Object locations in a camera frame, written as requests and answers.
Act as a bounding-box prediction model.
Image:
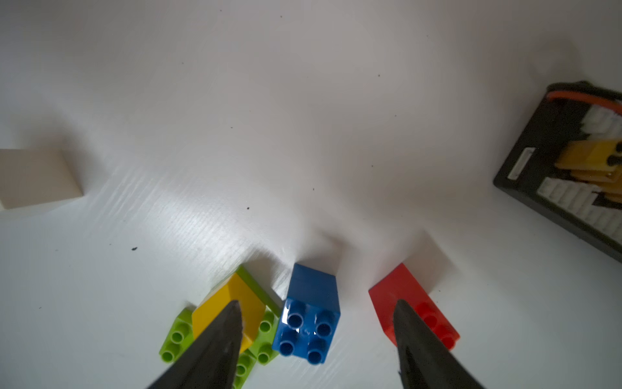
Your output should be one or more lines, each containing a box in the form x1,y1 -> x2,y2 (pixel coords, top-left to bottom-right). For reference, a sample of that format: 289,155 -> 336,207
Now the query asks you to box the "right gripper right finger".
394,300 -> 483,389

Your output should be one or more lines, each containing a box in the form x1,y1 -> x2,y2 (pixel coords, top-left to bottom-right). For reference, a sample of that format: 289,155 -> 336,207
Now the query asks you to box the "lime lego brick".
159,265 -> 280,388

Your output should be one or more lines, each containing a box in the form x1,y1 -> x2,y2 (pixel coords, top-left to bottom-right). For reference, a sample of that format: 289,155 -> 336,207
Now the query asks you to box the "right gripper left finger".
150,301 -> 242,388

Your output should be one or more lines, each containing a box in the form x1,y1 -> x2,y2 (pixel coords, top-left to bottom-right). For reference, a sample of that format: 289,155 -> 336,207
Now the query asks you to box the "white lego brick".
1,149 -> 84,212

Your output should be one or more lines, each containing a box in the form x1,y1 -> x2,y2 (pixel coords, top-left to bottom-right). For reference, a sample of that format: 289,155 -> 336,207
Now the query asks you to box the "yellow lego brick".
191,273 -> 266,353

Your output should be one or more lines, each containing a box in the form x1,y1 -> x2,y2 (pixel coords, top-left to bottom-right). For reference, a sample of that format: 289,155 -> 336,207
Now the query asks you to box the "red lego brick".
369,264 -> 460,350

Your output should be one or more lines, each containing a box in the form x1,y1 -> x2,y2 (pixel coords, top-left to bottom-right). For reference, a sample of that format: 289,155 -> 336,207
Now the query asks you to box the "dark blue lego brick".
272,264 -> 341,366

